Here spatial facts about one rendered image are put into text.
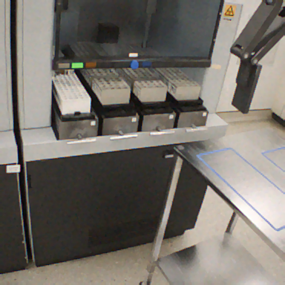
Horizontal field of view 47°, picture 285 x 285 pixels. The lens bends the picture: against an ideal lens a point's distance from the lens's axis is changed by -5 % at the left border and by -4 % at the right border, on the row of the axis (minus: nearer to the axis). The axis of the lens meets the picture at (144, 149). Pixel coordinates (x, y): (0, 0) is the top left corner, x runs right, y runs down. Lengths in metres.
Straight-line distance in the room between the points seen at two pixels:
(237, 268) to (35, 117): 1.00
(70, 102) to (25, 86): 0.16
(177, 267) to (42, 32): 1.00
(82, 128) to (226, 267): 0.81
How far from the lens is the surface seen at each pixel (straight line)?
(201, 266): 1.45
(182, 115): 1.32
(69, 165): 1.26
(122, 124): 1.22
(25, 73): 1.15
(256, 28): 0.43
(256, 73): 0.45
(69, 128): 1.17
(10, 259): 1.55
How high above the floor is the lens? 1.37
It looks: 33 degrees down
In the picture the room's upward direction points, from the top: 10 degrees clockwise
